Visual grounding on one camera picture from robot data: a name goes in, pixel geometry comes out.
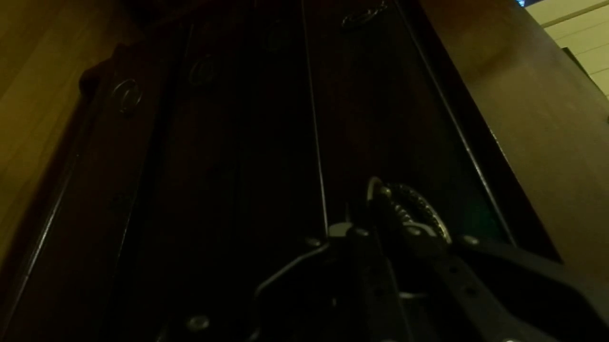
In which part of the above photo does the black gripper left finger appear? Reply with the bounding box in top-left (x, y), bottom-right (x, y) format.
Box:
top-left (248, 219), bottom-right (406, 342)

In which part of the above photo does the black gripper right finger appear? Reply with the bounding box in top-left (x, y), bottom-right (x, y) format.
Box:
top-left (372, 202), bottom-right (609, 342)

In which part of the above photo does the oval brass drawer handle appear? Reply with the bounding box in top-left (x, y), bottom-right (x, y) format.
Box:
top-left (365, 175), bottom-right (454, 248)
top-left (338, 0), bottom-right (389, 29)
top-left (108, 77), bottom-right (142, 118)

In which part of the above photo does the dark wooden secretary desk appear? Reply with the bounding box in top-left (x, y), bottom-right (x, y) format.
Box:
top-left (0, 0), bottom-right (609, 342)

